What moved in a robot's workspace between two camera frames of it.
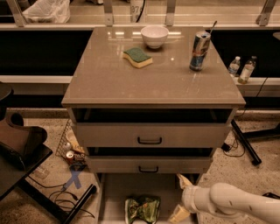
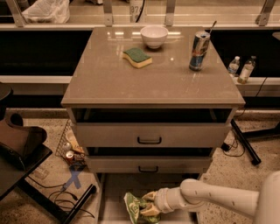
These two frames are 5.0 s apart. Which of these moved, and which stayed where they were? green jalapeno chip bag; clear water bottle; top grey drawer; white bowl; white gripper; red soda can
Moved: white gripper; green jalapeno chip bag
Stayed: red soda can; top grey drawer; clear water bottle; white bowl
